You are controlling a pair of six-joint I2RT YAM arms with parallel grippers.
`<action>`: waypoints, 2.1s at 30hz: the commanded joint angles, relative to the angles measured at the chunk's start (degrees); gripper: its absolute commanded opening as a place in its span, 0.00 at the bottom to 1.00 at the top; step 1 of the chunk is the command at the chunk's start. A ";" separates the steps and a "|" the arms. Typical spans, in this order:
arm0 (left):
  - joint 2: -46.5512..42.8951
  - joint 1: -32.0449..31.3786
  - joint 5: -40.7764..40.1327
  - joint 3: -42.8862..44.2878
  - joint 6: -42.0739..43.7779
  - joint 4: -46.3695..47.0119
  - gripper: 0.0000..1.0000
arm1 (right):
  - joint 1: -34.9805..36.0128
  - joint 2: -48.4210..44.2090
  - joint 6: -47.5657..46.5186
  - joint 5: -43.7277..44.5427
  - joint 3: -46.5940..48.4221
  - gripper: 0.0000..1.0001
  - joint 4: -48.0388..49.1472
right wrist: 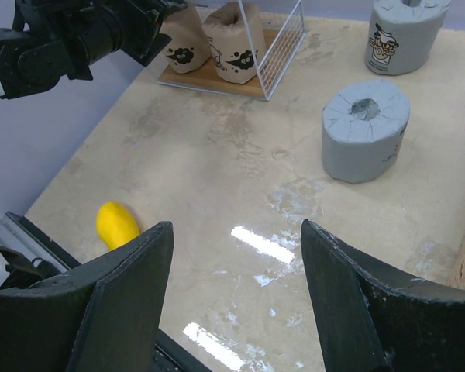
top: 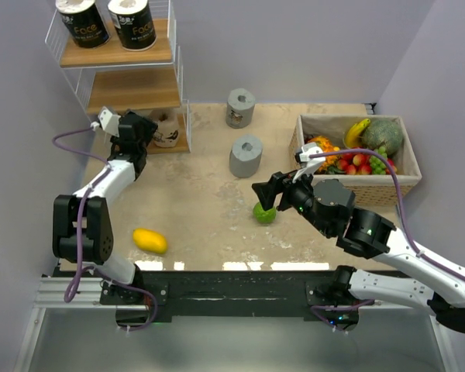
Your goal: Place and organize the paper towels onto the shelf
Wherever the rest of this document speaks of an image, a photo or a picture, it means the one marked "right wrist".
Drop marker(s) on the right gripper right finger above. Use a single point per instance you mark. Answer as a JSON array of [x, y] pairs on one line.
[[371, 316]]

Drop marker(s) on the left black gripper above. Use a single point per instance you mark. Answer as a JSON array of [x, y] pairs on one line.
[[144, 39]]

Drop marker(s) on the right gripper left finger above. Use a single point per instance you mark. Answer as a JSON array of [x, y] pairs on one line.
[[100, 316]]

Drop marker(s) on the brown paper roll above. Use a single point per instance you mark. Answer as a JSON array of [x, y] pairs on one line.
[[236, 39], [188, 49]]

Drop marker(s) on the grey paper roll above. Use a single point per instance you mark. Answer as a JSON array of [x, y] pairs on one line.
[[401, 34], [363, 126]]

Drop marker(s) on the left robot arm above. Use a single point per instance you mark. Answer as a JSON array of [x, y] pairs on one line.
[[52, 39]]

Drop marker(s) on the yellow mango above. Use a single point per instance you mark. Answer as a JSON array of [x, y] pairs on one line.
[[116, 225]]

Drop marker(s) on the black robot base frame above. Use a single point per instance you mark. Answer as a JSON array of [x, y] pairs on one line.
[[28, 255]]

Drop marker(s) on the white wire wooden shelf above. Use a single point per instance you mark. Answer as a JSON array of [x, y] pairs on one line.
[[284, 30]]

